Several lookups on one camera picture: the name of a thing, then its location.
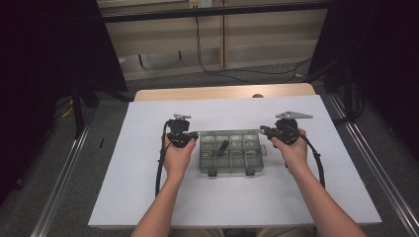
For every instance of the wooden table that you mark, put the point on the wooden table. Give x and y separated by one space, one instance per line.
214 92

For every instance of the small yellow floor object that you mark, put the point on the small yellow floor object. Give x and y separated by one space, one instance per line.
67 113

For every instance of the white wall outlet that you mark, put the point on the white wall outlet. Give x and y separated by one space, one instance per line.
201 3

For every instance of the clear grey compartment storage box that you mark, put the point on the clear grey compartment storage box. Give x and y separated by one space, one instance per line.
237 164

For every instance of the black horizontal beam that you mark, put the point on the black horizontal beam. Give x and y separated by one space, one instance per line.
197 14

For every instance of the person's right hand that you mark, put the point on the person's right hand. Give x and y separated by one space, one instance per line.
294 154

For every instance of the person's left hand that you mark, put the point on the person's left hand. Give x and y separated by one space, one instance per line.
176 159

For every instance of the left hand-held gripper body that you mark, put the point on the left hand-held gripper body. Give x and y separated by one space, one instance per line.
179 133

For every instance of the metal floor rail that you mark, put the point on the metal floor rail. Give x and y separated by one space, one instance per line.
59 187
372 154

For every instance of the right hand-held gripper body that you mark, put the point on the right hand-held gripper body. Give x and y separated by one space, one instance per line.
286 130

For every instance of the small black rectangular bar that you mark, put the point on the small black rectangular bar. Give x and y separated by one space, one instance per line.
223 147

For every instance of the beige wall cabinet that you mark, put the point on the beige wall cabinet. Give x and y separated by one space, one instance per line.
263 36

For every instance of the black curtain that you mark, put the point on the black curtain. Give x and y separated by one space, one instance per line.
49 65
382 49

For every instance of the small black floor object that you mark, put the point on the small black floor object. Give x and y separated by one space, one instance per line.
101 142

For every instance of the round brown table grommet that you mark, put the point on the round brown table grommet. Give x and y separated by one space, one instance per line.
257 95

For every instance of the black metal stand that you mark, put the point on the black metal stand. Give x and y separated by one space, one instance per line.
77 112

